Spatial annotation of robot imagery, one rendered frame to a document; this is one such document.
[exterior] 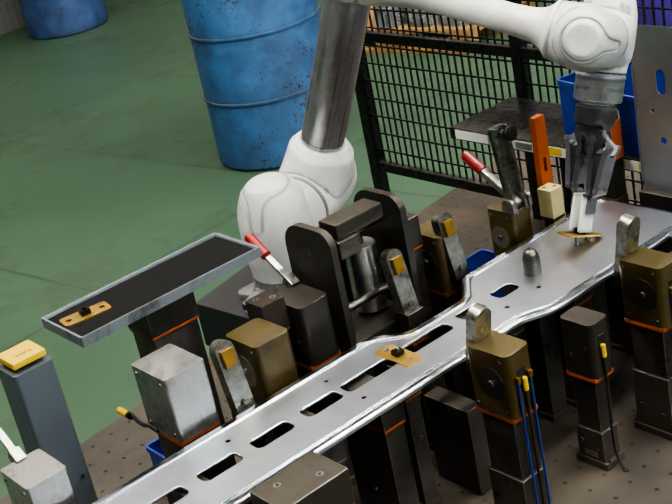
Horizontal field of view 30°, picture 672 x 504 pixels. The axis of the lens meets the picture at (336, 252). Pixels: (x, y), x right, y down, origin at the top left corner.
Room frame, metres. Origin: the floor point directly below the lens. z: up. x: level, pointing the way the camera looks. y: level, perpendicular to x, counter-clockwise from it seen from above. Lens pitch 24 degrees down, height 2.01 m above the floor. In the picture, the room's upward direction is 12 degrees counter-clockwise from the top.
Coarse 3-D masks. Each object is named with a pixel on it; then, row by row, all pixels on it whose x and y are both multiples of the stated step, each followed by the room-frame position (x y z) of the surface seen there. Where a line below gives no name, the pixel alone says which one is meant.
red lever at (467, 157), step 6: (462, 156) 2.31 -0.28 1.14; (468, 156) 2.30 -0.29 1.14; (474, 156) 2.31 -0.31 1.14; (468, 162) 2.30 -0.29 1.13; (474, 162) 2.29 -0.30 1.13; (480, 162) 2.29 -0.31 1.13; (474, 168) 2.29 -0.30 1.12; (480, 168) 2.28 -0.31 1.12; (486, 168) 2.28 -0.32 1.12; (480, 174) 2.28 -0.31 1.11; (486, 174) 2.27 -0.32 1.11; (492, 174) 2.27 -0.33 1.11; (486, 180) 2.27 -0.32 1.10; (492, 180) 2.26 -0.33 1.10; (498, 180) 2.26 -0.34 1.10; (492, 186) 2.26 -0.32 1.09; (498, 186) 2.25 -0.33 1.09; (516, 198) 2.22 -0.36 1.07
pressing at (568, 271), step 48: (528, 240) 2.16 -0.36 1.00; (480, 288) 2.01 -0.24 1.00; (528, 288) 1.98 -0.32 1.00; (576, 288) 1.94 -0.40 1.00; (384, 336) 1.91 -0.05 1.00; (336, 384) 1.78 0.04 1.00; (384, 384) 1.75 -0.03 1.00; (240, 432) 1.70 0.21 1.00; (288, 432) 1.67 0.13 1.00; (336, 432) 1.65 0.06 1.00; (144, 480) 1.62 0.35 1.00; (192, 480) 1.59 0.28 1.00; (240, 480) 1.57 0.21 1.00
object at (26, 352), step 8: (24, 344) 1.84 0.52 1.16; (32, 344) 1.84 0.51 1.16; (8, 352) 1.82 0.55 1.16; (16, 352) 1.82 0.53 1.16; (24, 352) 1.81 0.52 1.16; (32, 352) 1.81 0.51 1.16; (40, 352) 1.81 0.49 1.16; (0, 360) 1.81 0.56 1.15; (8, 360) 1.80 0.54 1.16; (16, 360) 1.79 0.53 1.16; (24, 360) 1.79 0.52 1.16; (32, 360) 1.80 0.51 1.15; (16, 368) 1.78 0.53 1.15
